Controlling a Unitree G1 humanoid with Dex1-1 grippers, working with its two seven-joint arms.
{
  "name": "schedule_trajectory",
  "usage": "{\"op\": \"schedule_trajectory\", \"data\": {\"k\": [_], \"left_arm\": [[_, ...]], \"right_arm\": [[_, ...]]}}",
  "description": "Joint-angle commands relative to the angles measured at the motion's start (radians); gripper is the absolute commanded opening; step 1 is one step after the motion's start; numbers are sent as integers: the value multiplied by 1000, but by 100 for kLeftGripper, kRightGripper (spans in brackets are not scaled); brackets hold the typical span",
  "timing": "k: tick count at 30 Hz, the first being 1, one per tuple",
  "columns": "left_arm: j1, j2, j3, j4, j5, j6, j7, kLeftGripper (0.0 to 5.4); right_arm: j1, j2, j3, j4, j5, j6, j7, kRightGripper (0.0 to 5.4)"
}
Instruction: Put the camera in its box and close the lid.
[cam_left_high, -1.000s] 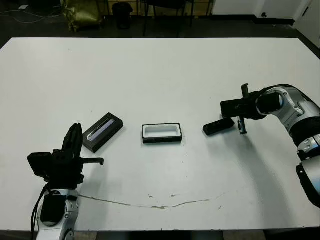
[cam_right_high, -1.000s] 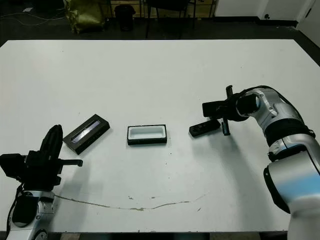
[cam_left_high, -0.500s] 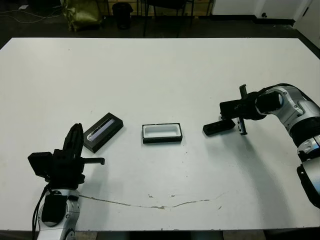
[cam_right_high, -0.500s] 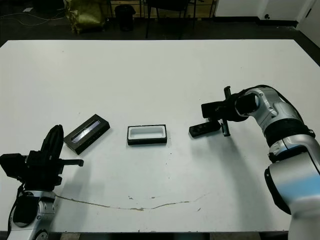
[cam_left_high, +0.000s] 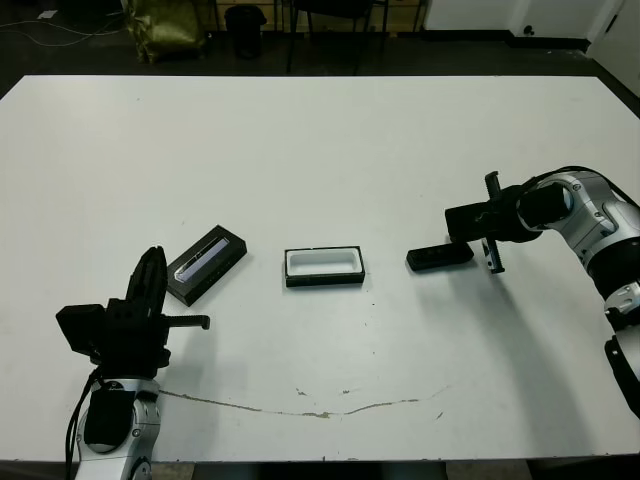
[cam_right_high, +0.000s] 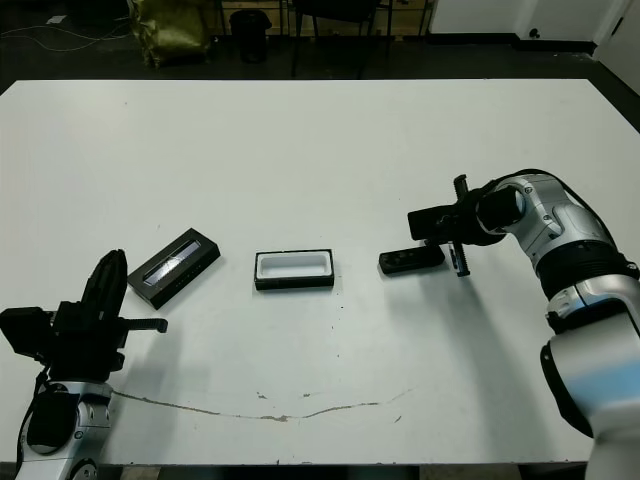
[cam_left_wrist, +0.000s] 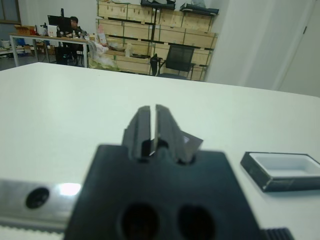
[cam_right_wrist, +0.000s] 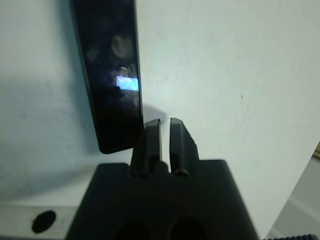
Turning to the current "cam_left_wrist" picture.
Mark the long black case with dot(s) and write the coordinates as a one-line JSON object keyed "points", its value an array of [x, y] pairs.
{"points": [[157, 3]]}

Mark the white door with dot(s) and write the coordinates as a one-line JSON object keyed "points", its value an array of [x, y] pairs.
{"points": [[302, 50]]}

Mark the black computer monitor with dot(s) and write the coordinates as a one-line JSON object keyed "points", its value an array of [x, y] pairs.
{"points": [[58, 23]]}

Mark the yellow-green bag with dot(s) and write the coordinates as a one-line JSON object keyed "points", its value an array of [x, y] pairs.
{"points": [[102, 65]]}

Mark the white-framed work desk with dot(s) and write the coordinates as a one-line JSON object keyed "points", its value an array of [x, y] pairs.
{"points": [[50, 40]]}

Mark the brown cardboard box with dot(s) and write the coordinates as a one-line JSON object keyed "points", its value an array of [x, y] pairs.
{"points": [[23, 29]]}

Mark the black stand pole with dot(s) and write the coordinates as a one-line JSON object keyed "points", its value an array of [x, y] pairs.
{"points": [[155, 25]]}

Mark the seated person in dark clothes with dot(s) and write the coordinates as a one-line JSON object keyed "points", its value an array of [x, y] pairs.
{"points": [[74, 25]]}

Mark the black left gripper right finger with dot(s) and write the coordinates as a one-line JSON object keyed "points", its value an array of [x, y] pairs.
{"points": [[167, 127]]}

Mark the black office chair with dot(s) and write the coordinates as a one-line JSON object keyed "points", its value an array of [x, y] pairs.
{"points": [[180, 60]]}

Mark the flat dark case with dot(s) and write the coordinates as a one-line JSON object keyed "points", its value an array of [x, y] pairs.
{"points": [[200, 8]]}

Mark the black box lid with print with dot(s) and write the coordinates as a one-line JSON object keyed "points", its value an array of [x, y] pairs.
{"points": [[191, 146]]}

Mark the white plastic bag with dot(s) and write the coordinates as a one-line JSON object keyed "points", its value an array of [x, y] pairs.
{"points": [[98, 51]]}

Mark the wooden crate stack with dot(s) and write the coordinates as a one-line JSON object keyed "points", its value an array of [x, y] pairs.
{"points": [[170, 35]]}

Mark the black box with white insert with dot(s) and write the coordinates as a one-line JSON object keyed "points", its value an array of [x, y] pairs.
{"points": [[287, 172]]}

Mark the small white carton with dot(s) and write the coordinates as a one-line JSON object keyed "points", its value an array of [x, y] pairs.
{"points": [[52, 30]]}

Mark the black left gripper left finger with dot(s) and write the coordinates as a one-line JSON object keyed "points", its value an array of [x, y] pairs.
{"points": [[137, 130]]}

